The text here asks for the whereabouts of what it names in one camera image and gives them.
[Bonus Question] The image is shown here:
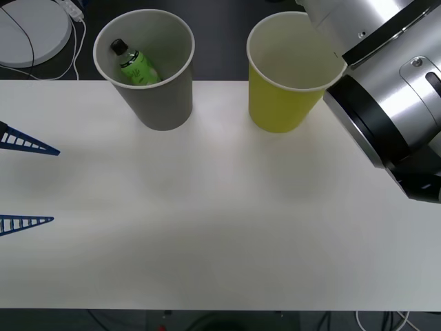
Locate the white power strip cable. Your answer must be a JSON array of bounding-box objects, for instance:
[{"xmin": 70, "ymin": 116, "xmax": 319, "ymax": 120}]
[{"xmin": 0, "ymin": 19, "xmax": 88, "ymax": 83}]

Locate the thin black cable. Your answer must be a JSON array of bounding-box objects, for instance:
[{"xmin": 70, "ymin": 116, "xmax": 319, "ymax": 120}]
[{"xmin": 0, "ymin": 5, "xmax": 36, "ymax": 68}]

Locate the white round base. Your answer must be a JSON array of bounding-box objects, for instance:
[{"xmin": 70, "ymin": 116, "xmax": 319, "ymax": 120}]
[{"xmin": 0, "ymin": 0, "xmax": 73, "ymax": 69}]

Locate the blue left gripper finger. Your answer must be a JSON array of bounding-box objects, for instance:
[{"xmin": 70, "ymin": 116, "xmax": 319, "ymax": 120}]
[
  {"xmin": 0, "ymin": 214, "xmax": 55, "ymax": 237},
  {"xmin": 0, "ymin": 121, "xmax": 61, "ymax": 156}
]

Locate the white power strip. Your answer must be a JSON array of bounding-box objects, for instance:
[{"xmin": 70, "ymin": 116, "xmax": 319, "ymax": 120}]
[{"xmin": 57, "ymin": 0, "xmax": 85, "ymax": 23}]

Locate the green plastic bottle black cap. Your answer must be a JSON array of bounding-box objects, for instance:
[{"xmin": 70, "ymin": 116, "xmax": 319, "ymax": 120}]
[{"xmin": 110, "ymin": 39, "xmax": 163, "ymax": 86}]

